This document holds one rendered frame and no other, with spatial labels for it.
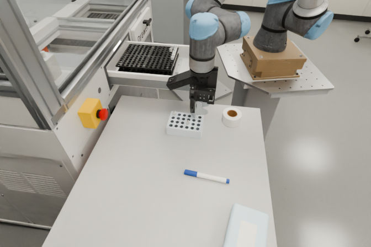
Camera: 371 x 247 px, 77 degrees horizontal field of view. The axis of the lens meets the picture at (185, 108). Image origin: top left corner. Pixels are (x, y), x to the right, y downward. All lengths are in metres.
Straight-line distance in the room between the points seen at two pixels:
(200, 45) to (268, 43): 0.56
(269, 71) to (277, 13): 0.25
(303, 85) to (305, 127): 0.98
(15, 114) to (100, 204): 0.33
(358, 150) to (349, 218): 0.58
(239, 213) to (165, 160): 0.28
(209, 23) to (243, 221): 0.50
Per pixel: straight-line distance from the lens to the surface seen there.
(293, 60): 1.15
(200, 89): 0.73
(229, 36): 0.69
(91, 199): 0.77
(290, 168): 1.82
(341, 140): 2.17
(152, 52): 1.03
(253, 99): 1.26
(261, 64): 1.10
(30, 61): 0.63
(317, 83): 1.23
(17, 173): 1.08
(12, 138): 0.84
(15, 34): 0.60
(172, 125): 0.84
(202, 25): 0.62
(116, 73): 0.94
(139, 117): 0.92
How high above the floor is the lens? 1.41
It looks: 43 degrees down
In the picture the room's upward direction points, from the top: straight up
